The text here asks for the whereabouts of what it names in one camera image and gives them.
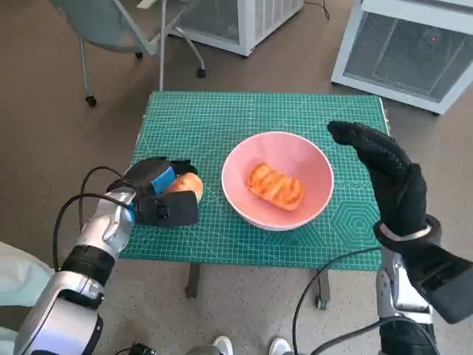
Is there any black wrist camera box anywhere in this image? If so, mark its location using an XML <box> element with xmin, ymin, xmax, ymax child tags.
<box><xmin>133</xmin><ymin>190</ymin><xmax>200</xmax><ymax>226</ymax></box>
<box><xmin>406</xmin><ymin>246</ymin><xmax>473</xmax><ymax>325</ymax></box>

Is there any person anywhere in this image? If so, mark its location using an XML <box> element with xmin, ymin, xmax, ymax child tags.
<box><xmin>0</xmin><ymin>241</ymin><xmax>56</xmax><ymax>355</ymax></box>

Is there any white louvred mesh cabinet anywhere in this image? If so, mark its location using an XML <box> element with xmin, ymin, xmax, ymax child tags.
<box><xmin>168</xmin><ymin>0</ymin><xmax>307</xmax><ymax>58</ymax></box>

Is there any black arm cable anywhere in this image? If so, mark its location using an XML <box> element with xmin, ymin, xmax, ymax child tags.
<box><xmin>313</xmin><ymin>317</ymin><xmax>441</xmax><ymax>355</ymax></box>
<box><xmin>52</xmin><ymin>193</ymin><xmax>131</xmax><ymax>273</ymax></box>
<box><xmin>80</xmin><ymin>166</ymin><xmax>130</xmax><ymax>197</ymax></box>
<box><xmin>291</xmin><ymin>247</ymin><xmax>382</xmax><ymax>355</ymax></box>

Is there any grey wheeled chair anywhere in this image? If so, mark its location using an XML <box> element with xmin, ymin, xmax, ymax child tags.
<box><xmin>50</xmin><ymin>0</ymin><xmax>207</xmax><ymax>108</ymax></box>

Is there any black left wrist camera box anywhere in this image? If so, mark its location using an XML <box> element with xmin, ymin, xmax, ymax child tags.
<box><xmin>133</xmin><ymin>190</ymin><xmax>200</xmax><ymax>226</ymax></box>

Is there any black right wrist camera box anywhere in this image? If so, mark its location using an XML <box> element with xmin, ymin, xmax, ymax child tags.
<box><xmin>406</xmin><ymin>246</ymin><xmax>473</xmax><ymax>325</ymax></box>

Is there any large white mesh cabinet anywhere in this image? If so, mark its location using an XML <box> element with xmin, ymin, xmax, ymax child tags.
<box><xmin>330</xmin><ymin>0</ymin><xmax>473</xmax><ymax>116</ymax></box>

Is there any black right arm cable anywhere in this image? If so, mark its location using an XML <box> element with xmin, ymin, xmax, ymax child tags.
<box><xmin>313</xmin><ymin>317</ymin><xmax>441</xmax><ymax>355</ymax></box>
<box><xmin>291</xmin><ymin>247</ymin><xmax>382</xmax><ymax>355</ymax></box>

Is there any white shoe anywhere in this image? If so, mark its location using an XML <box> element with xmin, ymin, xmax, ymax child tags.
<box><xmin>268</xmin><ymin>336</ymin><xmax>293</xmax><ymax>355</ymax></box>
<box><xmin>213</xmin><ymin>335</ymin><xmax>234</xmax><ymax>355</ymax></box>

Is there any black table leg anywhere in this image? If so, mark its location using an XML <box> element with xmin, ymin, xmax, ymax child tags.
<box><xmin>314</xmin><ymin>269</ymin><xmax>332</xmax><ymax>308</ymax></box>
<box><xmin>184</xmin><ymin>263</ymin><xmax>203</xmax><ymax>299</ymax></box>

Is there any green cutting mat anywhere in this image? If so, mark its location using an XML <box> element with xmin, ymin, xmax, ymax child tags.
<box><xmin>120</xmin><ymin>91</ymin><xmax>392</xmax><ymax>271</ymax></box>

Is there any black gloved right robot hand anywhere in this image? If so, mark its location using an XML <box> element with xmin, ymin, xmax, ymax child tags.
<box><xmin>327</xmin><ymin>120</ymin><xmax>429</xmax><ymax>237</ymax></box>

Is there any long orange toy bread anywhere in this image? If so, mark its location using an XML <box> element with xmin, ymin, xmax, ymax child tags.
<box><xmin>246</xmin><ymin>162</ymin><xmax>307</xmax><ymax>212</ymax></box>

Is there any pink bowl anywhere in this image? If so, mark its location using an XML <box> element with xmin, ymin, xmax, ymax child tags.
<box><xmin>220</xmin><ymin>132</ymin><xmax>336</xmax><ymax>232</ymax></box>

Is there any grey metal pole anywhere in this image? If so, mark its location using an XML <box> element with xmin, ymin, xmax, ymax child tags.
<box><xmin>158</xmin><ymin>0</ymin><xmax>166</xmax><ymax>92</ymax></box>

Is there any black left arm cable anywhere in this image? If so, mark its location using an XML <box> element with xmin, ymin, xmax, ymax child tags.
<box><xmin>80</xmin><ymin>166</ymin><xmax>130</xmax><ymax>197</ymax></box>
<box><xmin>52</xmin><ymin>193</ymin><xmax>131</xmax><ymax>273</ymax></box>

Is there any round toy bread bun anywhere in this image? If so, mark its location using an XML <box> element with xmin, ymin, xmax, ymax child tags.
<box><xmin>164</xmin><ymin>172</ymin><xmax>205</xmax><ymax>203</ymax></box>

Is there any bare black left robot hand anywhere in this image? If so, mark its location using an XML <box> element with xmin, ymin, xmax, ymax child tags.
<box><xmin>123</xmin><ymin>157</ymin><xmax>203</xmax><ymax>203</ymax></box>

